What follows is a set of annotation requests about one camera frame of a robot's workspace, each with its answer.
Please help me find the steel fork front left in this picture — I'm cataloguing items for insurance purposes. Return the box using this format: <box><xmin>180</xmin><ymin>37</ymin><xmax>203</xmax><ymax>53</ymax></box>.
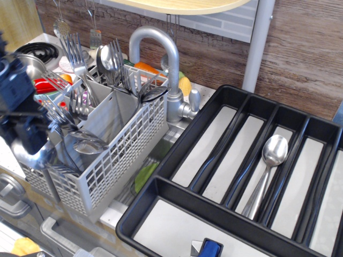
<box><xmin>38</xmin><ymin>95</ymin><xmax>78</xmax><ymax>131</ymax></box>

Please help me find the steel spoon lying on basket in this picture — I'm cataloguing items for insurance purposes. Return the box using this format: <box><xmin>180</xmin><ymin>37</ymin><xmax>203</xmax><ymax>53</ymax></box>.
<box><xmin>68</xmin><ymin>129</ymin><xmax>109</xmax><ymax>155</ymax></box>

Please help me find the steel spoon in tray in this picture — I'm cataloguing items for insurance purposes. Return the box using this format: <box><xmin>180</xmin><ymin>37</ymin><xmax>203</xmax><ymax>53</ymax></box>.
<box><xmin>242</xmin><ymin>134</ymin><xmax>288</xmax><ymax>220</ymax></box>

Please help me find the dark spoon at basket corner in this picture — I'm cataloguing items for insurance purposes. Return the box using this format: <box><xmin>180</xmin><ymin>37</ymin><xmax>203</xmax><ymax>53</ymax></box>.
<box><xmin>138</xmin><ymin>86</ymin><xmax>168</xmax><ymax>104</ymax></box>

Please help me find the black cutlery tray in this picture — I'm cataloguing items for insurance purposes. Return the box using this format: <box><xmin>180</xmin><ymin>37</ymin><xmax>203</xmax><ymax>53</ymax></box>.
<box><xmin>116</xmin><ymin>85</ymin><xmax>342</xmax><ymax>256</ymax></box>

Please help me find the big steel spoon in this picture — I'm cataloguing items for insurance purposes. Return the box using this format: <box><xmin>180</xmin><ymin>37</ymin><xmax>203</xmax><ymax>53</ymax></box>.
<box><xmin>12</xmin><ymin>140</ymin><xmax>81</xmax><ymax>177</ymax></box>

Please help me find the silver kitchen faucet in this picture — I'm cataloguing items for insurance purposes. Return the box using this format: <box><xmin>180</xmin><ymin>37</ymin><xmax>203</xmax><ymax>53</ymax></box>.
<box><xmin>129</xmin><ymin>26</ymin><xmax>200</xmax><ymax>122</ymax></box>

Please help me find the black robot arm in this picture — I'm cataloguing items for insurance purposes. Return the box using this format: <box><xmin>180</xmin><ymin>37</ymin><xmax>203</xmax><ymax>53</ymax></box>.
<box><xmin>1</xmin><ymin>39</ymin><xmax>50</xmax><ymax>154</ymax></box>

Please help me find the toy carrot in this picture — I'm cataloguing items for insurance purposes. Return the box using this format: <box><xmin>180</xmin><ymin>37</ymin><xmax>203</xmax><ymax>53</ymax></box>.
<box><xmin>134</xmin><ymin>62</ymin><xmax>159</xmax><ymax>75</ymax></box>

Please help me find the steel fork beside spoon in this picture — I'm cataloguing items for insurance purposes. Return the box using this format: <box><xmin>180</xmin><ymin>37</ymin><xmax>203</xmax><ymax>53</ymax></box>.
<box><xmin>109</xmin><ymin>40</ymin><xmax>126</xmax><ymax>86</ymax></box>

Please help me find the hanging small spatula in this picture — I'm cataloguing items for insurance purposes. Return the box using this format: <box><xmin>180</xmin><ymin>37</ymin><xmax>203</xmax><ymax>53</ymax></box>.
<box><xmin>85</xmin><ymin>1</ymin><xmax>102</xmax><ymax>49</ymax></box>

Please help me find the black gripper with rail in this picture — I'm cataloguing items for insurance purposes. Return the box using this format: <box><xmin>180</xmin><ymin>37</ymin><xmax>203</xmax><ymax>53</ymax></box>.
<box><xmin>1</xmin><ymin>101</ymin><xmax>50</xmax><ymax>155</ymax></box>

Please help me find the light wooden shelf board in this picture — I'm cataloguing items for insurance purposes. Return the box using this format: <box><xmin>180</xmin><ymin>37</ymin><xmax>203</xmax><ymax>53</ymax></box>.
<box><xmin>111</xmin><ymin>0</ymin><xmax>249</xmax><ymax>15</ymax></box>

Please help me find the yellow toy at bottom left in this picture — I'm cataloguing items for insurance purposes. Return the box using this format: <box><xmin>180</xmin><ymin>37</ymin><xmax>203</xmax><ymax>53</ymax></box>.
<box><xmin>11</xmin><ymin>238</ymin><xmax>40</xmax><ymax>256</ymax></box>

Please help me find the steel pot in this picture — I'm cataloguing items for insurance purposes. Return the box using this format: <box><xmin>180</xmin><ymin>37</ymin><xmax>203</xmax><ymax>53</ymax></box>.
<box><xmin>17</xmin><ymin>54</ymin><xmax>47</xmax><ymax>80</ymax></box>

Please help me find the red toy pepper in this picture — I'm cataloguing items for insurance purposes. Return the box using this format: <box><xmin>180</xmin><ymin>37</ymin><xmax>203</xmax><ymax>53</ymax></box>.
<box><xmin>32</xmin><ymin>78</ymin><xmax>71</xmax><ymax>94</ymax></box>

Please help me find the toy corn cob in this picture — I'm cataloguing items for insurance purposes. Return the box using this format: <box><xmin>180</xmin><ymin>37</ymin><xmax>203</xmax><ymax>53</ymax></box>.
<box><xmin>178</xmin><ymin>77</ymin><xmax>192</xmax><ymax>96</ymax></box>

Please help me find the short steel fork middle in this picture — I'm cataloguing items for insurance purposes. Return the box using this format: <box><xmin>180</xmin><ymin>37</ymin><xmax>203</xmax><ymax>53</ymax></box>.
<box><xmin>69</xmin><ymin>86</ymin><xmax>90</xmax><ymax>121</ymax></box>

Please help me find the hanging skimmer ladle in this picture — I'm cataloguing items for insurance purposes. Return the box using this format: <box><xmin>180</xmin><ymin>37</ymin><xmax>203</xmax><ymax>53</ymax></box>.
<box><xmin>53</xmin><ymin>0</ymin><xmax>70</xmax><ymax>39</ymax></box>

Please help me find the grey plastic cutlery basket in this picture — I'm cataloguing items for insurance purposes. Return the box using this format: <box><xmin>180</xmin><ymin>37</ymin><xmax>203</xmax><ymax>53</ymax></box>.
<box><xmin>19</xmin><ymin>81</ymin><xmax>168</xmax><ymax>223</ymax></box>

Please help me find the tall steel fork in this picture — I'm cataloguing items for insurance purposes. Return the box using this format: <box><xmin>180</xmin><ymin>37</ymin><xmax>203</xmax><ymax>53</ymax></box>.
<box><xmin>60</xmin><ymin>33</ymin><xmax>99</xmax><ymax>108</ymax></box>

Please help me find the blue object at bottom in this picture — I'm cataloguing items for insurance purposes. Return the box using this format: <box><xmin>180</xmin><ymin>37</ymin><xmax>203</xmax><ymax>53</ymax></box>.
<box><xmin>190</xmin><ymin>238</ymin><xmax>223</xmax><ymax>257</ymax></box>

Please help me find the steel spoon in basket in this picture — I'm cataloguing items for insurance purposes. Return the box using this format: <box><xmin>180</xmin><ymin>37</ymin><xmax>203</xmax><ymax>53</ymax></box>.
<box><xmin>96</xmin><ymin>46</ymin><xmax>117</xmax><ymax>86</ymax></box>

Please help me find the green toy leaf in sink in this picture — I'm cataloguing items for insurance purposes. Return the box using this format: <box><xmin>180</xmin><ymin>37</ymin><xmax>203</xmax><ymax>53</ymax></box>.
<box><xmin>133</xmin><ymin>163</ymin><xmax>159</xmax><ymax>193</ymax></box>

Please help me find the black stove burner coil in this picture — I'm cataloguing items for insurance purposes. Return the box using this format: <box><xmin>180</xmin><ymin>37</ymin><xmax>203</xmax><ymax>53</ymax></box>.
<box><xmin>15</xmin><ymin>42</ymin><xmax>59</xmax><ymax>64</ymax></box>

